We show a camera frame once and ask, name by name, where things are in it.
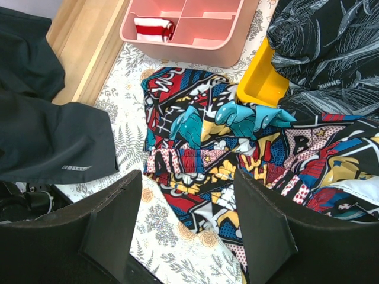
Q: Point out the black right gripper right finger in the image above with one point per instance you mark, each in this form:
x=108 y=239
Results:
x=287 y=243

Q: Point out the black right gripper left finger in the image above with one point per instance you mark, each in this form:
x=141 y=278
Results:
x=85 y=242

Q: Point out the colourful comic print shorts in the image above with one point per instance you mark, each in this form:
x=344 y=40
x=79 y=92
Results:
x=318 y=149

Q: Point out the dark navy shorts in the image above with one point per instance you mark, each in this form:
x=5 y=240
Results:
x=42 y=142

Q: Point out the black shark print shorts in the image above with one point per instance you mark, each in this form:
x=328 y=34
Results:
x=328 y=51

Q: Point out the floral patterned table mat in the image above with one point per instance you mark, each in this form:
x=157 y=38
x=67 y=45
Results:
x=178 y=237

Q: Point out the yellow plastic tray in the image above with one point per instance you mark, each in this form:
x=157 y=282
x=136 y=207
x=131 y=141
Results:
x=261 y=84

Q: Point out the wooden clothes rack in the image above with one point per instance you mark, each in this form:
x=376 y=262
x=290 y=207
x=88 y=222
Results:
x=85 y=37

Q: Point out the red white striped sock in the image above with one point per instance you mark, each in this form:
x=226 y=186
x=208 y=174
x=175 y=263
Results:
x=154 y=29

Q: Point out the pink divided plastic organizer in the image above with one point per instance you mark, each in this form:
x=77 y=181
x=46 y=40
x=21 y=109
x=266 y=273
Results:
x=210 y=33

